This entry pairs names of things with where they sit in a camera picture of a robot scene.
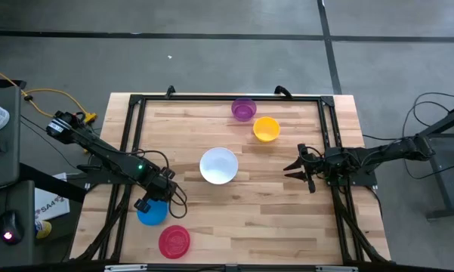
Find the black diagonal bar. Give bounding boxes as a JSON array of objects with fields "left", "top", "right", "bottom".
[{"left": 18, "top": 162, "right": 88, "bottom": 204}]

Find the black aluminium table frame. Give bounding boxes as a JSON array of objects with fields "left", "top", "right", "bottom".
[{"left": 74, "top": 85, "right": 393, "bottom": 266}]

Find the red plastic bowl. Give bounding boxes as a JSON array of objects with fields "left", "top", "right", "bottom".
[{"left": 158, "top": 224, "right": 192, "bottom": 260}]

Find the blue plastic bowl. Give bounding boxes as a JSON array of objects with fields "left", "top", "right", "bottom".
[{"left": 136, "top": 199, "right": 169, "bottom": 227}]

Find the black computer mouse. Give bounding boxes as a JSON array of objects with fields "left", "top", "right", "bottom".
[{"left": 0, "top": 209, "right": 26, "bottom": 246}]

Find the large white bowl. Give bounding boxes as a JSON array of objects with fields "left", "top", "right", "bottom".
[{"left": 199, "top": 147, "right": 239, "bottom": 186}]

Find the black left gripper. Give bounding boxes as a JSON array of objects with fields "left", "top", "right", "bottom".
[{"left": 133, "top": 168, "right": 179, "bottom": 215}]

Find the silver metal bracket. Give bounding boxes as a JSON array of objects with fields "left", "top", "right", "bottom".
[
  {"left": 103, "top": 264, "right": 149, "bottom": 272},
  {"left": 315, "top": 264, "right": 360, "bottom": 272}
]

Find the yellow cable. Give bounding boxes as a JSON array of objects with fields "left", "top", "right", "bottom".
[{"left": 0, "top": 62, "right": 98, "bottom": 124}]

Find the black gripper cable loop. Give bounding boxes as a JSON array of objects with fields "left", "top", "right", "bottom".
[{"left": 135, "top": 149, "right": 189, "bottom": 220}]

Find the grey side desk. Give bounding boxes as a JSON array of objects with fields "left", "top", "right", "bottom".
[{"left": 0, "top": 78, "right": 36, "bottom": 270}]

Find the black floor cable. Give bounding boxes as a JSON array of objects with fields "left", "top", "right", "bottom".
[{"left": 362, "top": 91, "right": 454, "bottom": 181}]

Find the purple plastic bowl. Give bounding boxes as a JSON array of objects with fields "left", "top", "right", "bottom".
[{"left": 230, "top": 97, "right": 258, "bottom": 122}]

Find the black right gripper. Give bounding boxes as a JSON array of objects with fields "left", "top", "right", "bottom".
[{"left": 283, "top": 143, "right": 328, "bottom": 194}]

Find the yellow plastic bowl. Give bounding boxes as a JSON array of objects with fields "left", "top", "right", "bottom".
[{"left": 252, "top": 116, "right": 282, "bottom": 144}]

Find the dark metal stand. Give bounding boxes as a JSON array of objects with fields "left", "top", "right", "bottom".
[{"left": 418, "top": 104, "right": 454, "bottom": 222}]

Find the small yellow container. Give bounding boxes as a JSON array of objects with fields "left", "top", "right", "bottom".
[{"left": 34, "top": 219, "right": 53, "bottom": 240}]

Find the white printed cardboard box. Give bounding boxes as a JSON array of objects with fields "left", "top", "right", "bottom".
[{"left": 33, "top": 172, "right": 71, "bottom": 222}]

